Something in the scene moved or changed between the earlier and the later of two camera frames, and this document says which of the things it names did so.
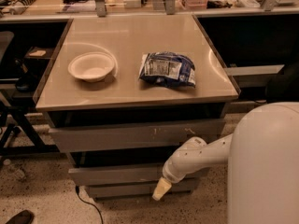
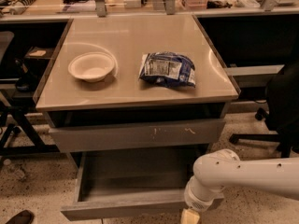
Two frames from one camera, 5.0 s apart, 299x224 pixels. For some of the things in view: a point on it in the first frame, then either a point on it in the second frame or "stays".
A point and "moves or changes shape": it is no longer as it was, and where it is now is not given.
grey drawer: (132, 175) moves or changes shape
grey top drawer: (134, 136) stays
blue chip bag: (168, 69) stays
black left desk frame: (6, 148) stays
